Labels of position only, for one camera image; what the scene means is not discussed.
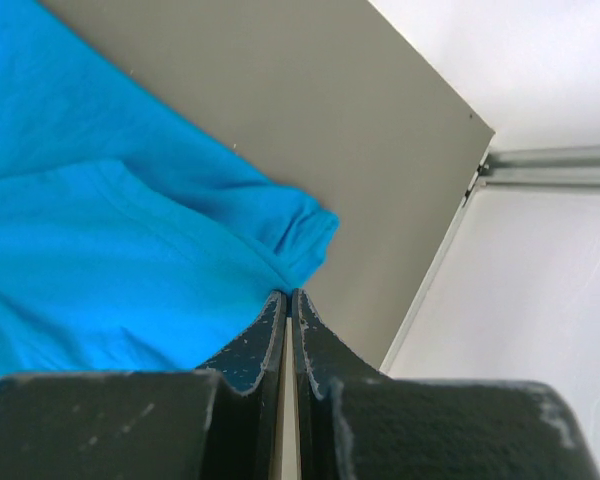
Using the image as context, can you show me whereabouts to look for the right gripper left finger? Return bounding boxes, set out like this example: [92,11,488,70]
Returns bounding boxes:
[0,291,286,479]

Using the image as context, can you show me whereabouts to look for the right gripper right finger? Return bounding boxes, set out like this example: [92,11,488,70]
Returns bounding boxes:
[292,290,600,479]

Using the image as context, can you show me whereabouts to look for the blue t shirt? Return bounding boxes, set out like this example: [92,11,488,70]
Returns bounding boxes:
[0,1,338,378]

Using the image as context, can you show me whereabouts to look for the aluminium rail frame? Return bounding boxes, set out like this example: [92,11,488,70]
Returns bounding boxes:
[380,145,600,374]

